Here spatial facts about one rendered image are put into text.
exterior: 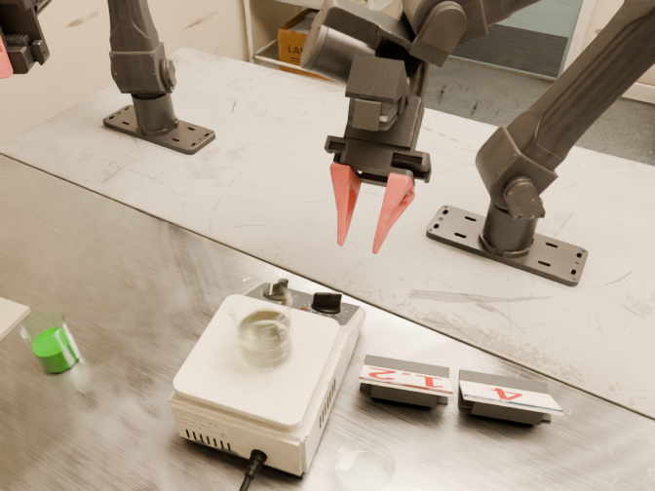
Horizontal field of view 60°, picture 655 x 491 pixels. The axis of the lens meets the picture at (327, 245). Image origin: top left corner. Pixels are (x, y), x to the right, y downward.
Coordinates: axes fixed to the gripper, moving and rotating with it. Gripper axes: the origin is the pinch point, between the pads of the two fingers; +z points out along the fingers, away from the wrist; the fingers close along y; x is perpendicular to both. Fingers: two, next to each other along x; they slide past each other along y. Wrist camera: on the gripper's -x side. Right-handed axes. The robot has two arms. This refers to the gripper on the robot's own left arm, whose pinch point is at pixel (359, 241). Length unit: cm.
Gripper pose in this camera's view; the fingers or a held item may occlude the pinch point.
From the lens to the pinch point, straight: 56.1
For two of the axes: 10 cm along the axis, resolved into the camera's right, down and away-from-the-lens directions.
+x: 2.2, 1.5, 9.6
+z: -2.5, 9.6, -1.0
